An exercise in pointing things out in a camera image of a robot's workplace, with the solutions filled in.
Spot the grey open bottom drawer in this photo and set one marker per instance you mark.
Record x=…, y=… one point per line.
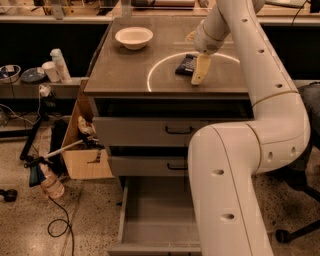
x=157, y=218

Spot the black caster on floor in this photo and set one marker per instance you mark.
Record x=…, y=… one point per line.
x=9, y=195

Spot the blue plate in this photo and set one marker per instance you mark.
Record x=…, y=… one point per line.
x=33, y=75

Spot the white rod tool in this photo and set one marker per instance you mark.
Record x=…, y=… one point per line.
x=64, y=148

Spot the cardboard box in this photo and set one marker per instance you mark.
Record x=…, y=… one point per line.
x=83, y=162

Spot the grey drawer cabinet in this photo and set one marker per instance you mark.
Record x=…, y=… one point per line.
x=143, y=83

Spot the white paper cup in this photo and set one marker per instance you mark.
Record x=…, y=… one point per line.
x=50, y=70

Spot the white paper bowl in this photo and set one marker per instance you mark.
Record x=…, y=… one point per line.
x=134, y=38

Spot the spray bottle with blue trigger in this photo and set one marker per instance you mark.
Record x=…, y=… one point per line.
x=43, y=176

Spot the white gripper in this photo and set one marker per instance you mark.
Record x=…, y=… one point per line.
x=204, y=40

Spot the grey top drawer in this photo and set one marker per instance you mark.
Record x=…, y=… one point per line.
x=122, y=131

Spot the grey middle drawer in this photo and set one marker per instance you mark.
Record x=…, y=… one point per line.
x=148, y=166

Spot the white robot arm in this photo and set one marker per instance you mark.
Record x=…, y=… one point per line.
x=222, y=157

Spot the white cylindrical canister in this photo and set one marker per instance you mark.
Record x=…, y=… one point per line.
x=61, y=67

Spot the bowl on left shelf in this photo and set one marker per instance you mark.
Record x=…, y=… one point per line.
x=9, y=73

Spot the black bar leaning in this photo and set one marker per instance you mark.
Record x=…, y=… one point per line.
x=30, y=139

